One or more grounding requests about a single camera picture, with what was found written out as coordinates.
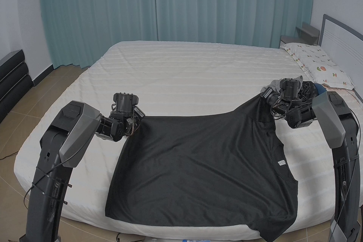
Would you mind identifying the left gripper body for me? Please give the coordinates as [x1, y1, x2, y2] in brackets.
[126, 106, 146, 134]

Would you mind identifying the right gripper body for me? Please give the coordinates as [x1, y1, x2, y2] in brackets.
[261, 87, 281, 108]

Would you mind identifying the black T-shirt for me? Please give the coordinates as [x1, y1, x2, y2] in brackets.
[105, 93, 299, 241]

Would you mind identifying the bed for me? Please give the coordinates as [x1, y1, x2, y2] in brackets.
[14, 13, 363, 237]

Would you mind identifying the grey garment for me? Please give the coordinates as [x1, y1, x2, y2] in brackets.
[268, 75, 304, 92]

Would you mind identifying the black shiny garment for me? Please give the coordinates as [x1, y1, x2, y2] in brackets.
[299, 81, 319, 103]

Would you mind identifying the white printed pillow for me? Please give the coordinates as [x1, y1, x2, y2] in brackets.
[282, 42, 355, 90]

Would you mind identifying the grey bedside table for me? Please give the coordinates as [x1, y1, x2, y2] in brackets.
[280, 22, 320, 49]

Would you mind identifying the black chest of drawers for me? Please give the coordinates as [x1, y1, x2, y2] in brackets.
[0, 49, 33, 124]

